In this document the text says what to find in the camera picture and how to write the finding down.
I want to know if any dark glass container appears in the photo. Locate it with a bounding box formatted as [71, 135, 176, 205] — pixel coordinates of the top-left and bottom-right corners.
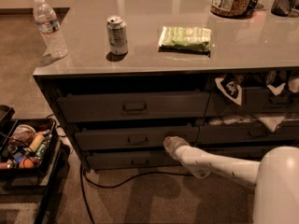
[271, 0, 295, 17]

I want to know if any orange ball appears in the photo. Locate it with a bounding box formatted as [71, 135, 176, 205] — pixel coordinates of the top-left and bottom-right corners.
[19, 158, 35, 169]

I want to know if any green snack bag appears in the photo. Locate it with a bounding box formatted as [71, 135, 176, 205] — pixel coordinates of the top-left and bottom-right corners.
[158, 26, 211, 53]

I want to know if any clear plastic water bottle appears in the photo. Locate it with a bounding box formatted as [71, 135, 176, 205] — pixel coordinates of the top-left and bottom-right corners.
[33, 0, 68, 59]

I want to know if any silver soda can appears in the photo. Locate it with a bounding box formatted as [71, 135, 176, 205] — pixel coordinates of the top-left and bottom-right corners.
[107, 15, 128, 55]

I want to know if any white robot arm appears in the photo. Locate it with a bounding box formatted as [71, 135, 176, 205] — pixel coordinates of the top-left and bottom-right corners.
[164, 136, 299, 224]

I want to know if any black white pennant cloth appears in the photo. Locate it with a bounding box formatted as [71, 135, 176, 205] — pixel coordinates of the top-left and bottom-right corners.
[215, 73, 242, 105]

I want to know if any yellow mustard bottle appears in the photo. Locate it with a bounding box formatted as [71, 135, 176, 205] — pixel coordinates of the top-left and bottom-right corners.
[26, 130, 50, 152]

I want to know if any grey drawer cabinet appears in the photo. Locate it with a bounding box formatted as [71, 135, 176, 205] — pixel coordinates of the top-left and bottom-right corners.
[34, 0, 299, 169]

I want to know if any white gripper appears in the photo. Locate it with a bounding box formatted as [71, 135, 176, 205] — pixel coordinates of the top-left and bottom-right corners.
[164, 136, 200, 168]

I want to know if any white cloth in drawer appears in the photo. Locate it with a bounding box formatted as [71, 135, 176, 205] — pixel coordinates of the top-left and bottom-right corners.
[207, 113, 286, 133]

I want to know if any black bin of objects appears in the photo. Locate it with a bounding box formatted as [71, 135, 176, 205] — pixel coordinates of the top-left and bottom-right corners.
[0, 119, 58, 177]

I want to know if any black floor cable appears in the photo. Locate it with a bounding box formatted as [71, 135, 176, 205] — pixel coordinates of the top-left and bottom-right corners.
[79, 163, 194, 224]

